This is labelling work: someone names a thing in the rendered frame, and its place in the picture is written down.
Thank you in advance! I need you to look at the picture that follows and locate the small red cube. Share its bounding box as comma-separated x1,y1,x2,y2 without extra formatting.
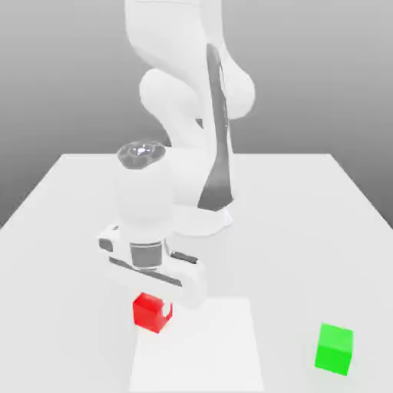
132,292,173,335

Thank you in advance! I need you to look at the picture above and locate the small green cube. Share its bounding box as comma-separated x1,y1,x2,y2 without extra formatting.
314,322,355,377

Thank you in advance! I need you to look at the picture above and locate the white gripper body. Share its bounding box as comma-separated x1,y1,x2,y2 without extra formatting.
105,255,208,310

